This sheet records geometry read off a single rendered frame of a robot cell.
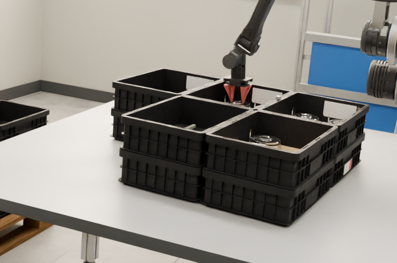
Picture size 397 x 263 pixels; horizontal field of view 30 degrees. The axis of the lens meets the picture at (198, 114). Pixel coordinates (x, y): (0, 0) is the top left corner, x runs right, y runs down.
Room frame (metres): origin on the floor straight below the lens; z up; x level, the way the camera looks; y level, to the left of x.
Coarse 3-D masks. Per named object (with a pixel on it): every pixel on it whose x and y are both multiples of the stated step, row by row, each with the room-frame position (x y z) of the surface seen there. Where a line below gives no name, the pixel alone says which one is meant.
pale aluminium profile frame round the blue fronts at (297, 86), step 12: (300, 24) 4.61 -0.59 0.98; (324, 24) 5.22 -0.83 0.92; (300, 36) 4.61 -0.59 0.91; (300, 48) 4.62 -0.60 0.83; (300, 60) 4.60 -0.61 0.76; (300, 72) 4.60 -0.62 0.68; (300, 84) 4.58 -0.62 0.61; (336, 96) 4.49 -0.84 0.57; (348, 96) 4.46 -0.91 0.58; (360, 96) 4.43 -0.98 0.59; (372, 96) 4.41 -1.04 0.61
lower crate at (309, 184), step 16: (208, 176) 2.11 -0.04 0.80; (224, 176) 2.09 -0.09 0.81; (320, 176) 2.22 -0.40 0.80; (208, 192) 2.12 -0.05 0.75; (224, 192) 2.10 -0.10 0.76; (240, 192) 2.08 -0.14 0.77; (256, 192) 2.05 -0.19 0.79; (272, 192) 2.02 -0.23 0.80; (288, 192) 2.00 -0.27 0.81; (304, 192) 2.10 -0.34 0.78; (320, 192) 2.26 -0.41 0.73; (224, 208) 2.09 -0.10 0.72; (240, 208) 2.07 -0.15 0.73; (256, 208) 2.05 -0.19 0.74; (272, 208) 2.03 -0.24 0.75; (288, 208) 2.01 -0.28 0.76; (304, 208) 2.13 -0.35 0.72; (288, 224) 2.00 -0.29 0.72
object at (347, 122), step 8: (288, 96) 2.74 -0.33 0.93; (312, 96) 2.80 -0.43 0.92; (320, 96) 2.78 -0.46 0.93; (272, 104) 2.59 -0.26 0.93; (360, 104) 2.71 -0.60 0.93; (272, 112) 2.46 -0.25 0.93; (360, 112) 2.59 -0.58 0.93; (312, 120) 2.40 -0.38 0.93; (344, 120) 2.44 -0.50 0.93; (352, 120) 2.49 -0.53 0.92; (344, 128) 2.41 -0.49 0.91
